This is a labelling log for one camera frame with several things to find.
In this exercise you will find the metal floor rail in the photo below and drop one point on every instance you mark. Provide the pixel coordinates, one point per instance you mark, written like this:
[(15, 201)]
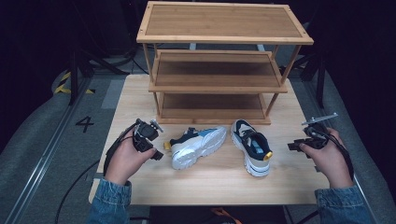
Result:
[(46, 152)]

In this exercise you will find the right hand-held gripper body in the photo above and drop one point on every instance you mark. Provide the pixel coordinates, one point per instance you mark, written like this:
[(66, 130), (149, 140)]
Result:
[(317, 134)]

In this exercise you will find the wooden three-tier shoe rack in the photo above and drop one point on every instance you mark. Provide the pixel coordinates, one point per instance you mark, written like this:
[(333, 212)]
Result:
[(218, 62)]

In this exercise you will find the white and navy sneaker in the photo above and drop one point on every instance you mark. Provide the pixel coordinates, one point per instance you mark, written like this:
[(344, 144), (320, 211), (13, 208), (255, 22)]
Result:
[(199, 146), (253, 146)]

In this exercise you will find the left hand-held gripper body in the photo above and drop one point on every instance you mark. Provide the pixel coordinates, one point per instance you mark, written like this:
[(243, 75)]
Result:
[(145, 133)]

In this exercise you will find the black metal stand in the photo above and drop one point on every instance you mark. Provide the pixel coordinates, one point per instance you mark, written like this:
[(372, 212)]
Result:
[(319, 81), (74, 77)]

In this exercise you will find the person's left hand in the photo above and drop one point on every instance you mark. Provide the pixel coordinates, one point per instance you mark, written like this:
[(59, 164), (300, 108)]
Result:
[(125, 161)]

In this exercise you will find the person's right hand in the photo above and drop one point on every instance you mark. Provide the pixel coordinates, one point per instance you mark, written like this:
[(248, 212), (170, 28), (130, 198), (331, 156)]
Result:
[(330, 158)]

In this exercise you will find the yellow and black floor tape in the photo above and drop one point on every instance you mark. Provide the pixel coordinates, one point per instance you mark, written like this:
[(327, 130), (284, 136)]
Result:
[(63, 87)]

